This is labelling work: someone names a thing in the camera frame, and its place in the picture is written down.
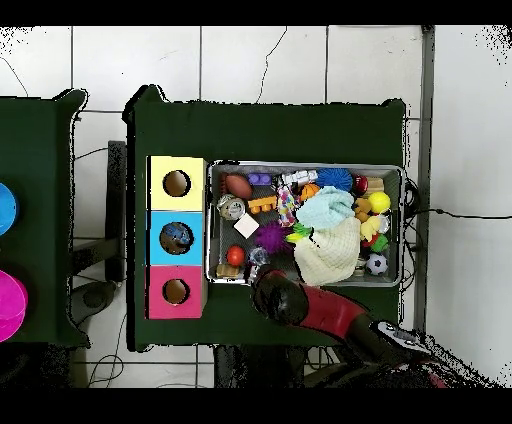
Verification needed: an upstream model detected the brown toy football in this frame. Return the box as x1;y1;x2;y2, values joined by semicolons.
224;174;254;200

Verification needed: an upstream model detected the orange plastic building block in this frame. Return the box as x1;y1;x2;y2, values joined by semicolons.
247;195;278;215

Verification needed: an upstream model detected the cream muslin cloth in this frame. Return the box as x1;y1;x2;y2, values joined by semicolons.
294;216;362;287

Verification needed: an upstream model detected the small clear bottle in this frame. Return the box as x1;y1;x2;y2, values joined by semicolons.
248;246;270;267

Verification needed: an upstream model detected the plain wooden cube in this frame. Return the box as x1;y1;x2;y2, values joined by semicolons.
233;212;260;240

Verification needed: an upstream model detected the blue round disc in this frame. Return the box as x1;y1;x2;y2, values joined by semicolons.
0;182;20;236

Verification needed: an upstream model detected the crushed drink can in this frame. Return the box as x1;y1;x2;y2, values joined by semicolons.
216;194;246;221

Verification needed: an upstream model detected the silver toy robot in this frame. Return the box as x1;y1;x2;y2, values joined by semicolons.
281;170;318;187

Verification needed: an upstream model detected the plain red ball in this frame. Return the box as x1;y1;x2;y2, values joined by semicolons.
226;244;246;267

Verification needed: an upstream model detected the wooden box with three holes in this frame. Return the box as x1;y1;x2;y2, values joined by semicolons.
146;155;209;320

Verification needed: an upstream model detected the silver mesh bin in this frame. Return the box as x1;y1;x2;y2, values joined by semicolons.
205;160;406;288

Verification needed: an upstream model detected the light blue muslin cloth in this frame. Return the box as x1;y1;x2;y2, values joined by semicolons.
295;185;356;231

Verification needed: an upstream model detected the magenta round disc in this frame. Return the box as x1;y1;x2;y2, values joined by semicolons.
0;269;29;343

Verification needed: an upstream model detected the black floor cable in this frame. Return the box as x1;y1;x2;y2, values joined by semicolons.
403;206;512;220

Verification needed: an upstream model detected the grey metal post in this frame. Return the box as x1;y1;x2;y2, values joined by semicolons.
412;25;436;333

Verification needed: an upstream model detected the purple spiky ball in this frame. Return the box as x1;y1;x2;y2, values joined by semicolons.
254;221;292;255

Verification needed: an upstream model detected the blue stringy koosh ball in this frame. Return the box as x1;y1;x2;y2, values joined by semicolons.
316;167;354;191

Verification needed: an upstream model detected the dark green table cloth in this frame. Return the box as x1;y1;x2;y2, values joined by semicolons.
125;84;410;355
0;88;90;348

